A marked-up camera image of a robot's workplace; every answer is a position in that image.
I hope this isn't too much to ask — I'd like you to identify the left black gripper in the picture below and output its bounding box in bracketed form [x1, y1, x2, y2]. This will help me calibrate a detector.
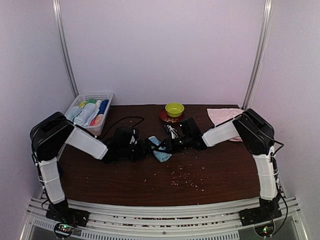
[119, 138, 158, 162]

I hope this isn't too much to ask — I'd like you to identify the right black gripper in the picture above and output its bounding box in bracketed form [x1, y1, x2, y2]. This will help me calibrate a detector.
[155, 134, 192, 154]

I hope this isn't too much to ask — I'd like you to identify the blue polka dot towel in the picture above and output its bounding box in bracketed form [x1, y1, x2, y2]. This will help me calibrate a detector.
[148, 136, 172, 163]

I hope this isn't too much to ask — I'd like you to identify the red floral plate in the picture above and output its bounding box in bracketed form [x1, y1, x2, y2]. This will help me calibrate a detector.
[159, 109, 185, 124]

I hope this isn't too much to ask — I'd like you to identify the green plastic bowl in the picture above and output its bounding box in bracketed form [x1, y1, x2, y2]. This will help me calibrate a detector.
[165, 102, 185, 118]

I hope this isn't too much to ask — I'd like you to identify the pink towel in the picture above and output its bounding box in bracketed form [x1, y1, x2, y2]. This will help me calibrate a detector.
[202, 108, 244, 147]

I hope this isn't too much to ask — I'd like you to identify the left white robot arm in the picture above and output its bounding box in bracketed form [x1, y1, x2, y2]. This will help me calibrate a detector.
[30, 112, 161, 224]

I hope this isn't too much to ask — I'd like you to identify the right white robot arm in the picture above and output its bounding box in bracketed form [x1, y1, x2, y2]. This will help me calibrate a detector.
[151, 108, 282, 226]

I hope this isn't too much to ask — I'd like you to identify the red rolled towel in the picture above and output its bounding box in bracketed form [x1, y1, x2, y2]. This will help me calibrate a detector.
[90, 114, 104, 127]

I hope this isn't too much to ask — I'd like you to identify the dark blue rolled towel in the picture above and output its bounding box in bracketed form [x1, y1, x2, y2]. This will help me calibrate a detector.
[98, 99, 109, 115]

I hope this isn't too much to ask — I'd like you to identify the white rolled towel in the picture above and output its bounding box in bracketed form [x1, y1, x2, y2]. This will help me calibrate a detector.
[95, 99, 102, 109]

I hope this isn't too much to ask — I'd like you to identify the light blue rolled towel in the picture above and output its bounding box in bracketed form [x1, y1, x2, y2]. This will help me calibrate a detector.
[65, 103, 97, 126]

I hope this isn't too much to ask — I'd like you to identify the green rolled towel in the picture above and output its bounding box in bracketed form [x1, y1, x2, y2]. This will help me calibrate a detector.
[86, 98, 97, 104]

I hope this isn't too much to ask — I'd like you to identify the yellow rolled towel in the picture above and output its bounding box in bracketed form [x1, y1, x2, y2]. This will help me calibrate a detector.
[78, 101, 87, 108]

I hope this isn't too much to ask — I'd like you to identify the dark blue mug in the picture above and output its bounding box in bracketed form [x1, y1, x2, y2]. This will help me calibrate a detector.
[57, 162, 64, 178]

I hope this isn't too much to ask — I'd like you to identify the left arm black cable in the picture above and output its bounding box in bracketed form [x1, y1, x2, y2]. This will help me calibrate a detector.
[99, 115, 145, 141]

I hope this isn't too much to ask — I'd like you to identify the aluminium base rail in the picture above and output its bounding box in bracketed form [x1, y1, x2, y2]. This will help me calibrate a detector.
[18, 195, 311, 240]

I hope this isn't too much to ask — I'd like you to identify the right aluminium frame post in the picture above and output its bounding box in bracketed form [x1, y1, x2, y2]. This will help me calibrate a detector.
[242, 0, 274, 110]

